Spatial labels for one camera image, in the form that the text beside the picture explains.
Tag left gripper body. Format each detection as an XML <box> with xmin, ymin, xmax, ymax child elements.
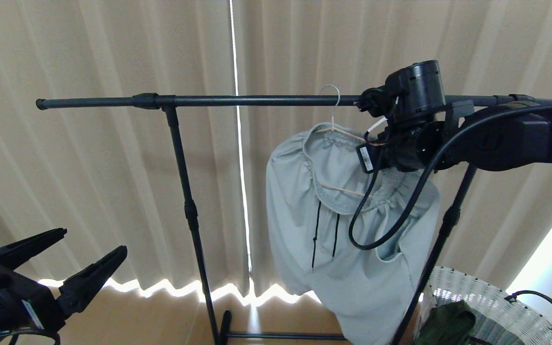
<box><xmin>0</xmin><ymin>253</ymin><xmax>66</xmax><ymax>345</ymax></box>

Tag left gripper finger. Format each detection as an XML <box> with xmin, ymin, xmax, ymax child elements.
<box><xmin>0</xmin><ymin>228</ymin><xmax>69</xmax><ymax>270</ymax></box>
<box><xmin>57</xmin><ymin>245</ymin><xmax>128</xmax><ymax>318</ymax></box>

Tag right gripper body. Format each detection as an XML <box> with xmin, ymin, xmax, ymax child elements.
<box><xmin>356</xmin><ymin>120</ymin><xmax>449</xmax><ymax>174</ymax></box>

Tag pink clothes hanger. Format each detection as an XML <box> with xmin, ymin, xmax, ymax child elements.
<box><xmin>314</xmin><ymin>85</ymin><xmax>375</xmax><ymax>198</ymax></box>

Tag pale grey shorts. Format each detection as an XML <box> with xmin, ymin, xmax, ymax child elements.
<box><xmin>265</xmin><ymin>122</ymin><xmax>442</xmax><ymax>345</ymax></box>

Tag black clothes rack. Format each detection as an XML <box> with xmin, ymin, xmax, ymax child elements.
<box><xmin>35</xmin><ymin>92</ymin><xmax>552</xmax><ymax>345</ymax></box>

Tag white laundry basket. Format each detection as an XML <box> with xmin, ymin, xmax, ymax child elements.
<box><xmin>413</xmin><ymin>266</ymin><xmax>552</xmax><ymax>345</ymax></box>

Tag beige curtain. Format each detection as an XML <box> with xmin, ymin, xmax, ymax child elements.
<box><xmin>0</xmin><ymin>0</ymin><xmax>552</xmax><ymax>308</ymax></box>

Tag green garment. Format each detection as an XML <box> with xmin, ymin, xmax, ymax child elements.
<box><xmin>415</xmin><ymin>299</ymin><xmax>477</xmax><ymax>345</ymax></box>

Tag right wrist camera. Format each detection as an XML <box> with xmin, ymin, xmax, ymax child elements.
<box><xmin>356</xmin><ymin>86</ymin><xmax>392</xmax><ymax>118</ymax></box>

